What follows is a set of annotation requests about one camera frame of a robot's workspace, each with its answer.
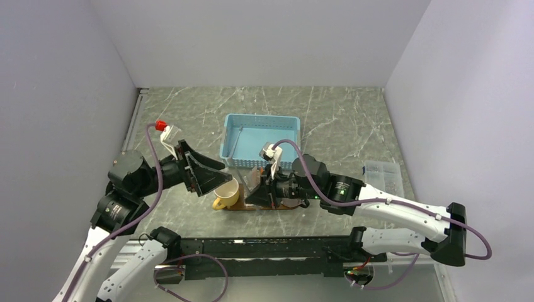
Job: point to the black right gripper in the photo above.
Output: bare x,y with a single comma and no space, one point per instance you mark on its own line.
262,194

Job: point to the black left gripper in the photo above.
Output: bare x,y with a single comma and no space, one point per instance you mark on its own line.
181,150

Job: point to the brown oval wooden tray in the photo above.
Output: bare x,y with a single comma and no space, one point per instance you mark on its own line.
242,206

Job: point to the yellow ceramic mug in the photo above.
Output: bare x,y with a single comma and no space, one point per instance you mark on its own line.
227,195

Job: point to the grey toothbrush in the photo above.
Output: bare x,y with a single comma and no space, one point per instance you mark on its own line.
234,146

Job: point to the mauve ceramic mug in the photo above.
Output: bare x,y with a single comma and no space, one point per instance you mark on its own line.
295,203

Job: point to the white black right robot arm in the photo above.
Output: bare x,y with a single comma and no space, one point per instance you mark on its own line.
435,231

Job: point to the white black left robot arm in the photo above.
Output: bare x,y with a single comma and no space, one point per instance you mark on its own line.
133,191

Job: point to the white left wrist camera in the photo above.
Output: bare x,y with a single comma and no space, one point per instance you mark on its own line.
169,137

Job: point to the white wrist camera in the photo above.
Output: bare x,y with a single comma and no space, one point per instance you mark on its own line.
169,137
272,154

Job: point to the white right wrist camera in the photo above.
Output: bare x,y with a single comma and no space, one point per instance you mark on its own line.
272,154

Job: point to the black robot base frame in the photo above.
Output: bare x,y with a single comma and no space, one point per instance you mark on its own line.
328,256

